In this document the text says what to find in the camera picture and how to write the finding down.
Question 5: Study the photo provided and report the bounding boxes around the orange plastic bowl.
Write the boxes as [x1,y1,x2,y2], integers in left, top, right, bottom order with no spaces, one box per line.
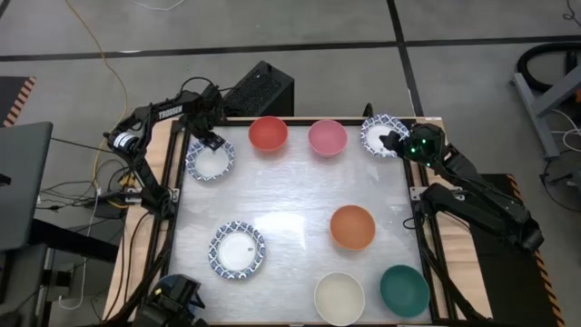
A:
[330,204,377,252]

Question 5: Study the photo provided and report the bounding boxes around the grey laptop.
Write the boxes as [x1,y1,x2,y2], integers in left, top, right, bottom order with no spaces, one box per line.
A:
[0,121,54,253]

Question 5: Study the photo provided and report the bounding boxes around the black hose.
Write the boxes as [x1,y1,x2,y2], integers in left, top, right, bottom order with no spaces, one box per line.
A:
[517,42,581,94]

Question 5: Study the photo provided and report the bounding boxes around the black boxy device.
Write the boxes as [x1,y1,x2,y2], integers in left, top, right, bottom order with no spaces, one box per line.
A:
[131,273,208,327]

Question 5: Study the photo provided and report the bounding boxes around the blue patterned paper bowl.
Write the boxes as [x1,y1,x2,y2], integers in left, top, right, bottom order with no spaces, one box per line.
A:
[184,138,236,183]
[359,114,412,159]
[208,221,267,280]

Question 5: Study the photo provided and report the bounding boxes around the yellow cable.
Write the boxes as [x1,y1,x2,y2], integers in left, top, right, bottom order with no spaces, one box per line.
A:
[64,0,137,210]

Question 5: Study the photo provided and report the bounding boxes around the red plastic bowl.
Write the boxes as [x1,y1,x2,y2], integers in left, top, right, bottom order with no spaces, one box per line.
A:
[248,115,290,153]

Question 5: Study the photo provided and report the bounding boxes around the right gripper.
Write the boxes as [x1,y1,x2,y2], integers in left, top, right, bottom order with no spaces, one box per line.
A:
[379,122,448,168]

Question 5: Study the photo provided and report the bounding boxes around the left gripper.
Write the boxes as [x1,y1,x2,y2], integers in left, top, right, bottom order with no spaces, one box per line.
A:
[187,96,226,152]

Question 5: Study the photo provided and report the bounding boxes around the white plastic bowl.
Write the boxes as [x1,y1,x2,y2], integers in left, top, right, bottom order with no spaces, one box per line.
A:
[313,271,366,327]

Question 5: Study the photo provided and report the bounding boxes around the black hazard striped mat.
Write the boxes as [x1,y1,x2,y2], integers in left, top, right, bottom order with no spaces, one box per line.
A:
[0,75,37,129]
[466,173,566,327]

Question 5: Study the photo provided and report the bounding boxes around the teal plastic bowl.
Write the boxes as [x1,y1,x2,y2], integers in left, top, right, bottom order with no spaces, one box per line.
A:
[379,264,431,319]

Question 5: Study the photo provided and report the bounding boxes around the black aluminium table frame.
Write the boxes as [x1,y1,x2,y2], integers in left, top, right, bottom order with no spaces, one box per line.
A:
[106,115,494,327]

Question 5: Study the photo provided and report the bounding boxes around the black perforated box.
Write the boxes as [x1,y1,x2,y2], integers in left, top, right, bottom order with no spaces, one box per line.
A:
[221,60,296,118]

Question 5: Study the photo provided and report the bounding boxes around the grey metal stand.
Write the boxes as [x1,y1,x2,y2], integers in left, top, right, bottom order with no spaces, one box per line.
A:
[511,63,581,159]

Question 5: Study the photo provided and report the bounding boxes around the white power cable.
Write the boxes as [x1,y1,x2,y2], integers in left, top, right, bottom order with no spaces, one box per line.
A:
[57,188,100,312]

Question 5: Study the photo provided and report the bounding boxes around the pink plastic bowl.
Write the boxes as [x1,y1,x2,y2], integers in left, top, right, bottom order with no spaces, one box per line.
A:
[308,119,350,158]

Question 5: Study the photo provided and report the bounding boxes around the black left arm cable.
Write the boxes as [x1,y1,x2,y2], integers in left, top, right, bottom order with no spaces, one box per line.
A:
[180,75,223,99]

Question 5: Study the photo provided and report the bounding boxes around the black power adapter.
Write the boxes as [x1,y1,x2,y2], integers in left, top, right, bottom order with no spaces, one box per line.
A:
[93,199,128,220]

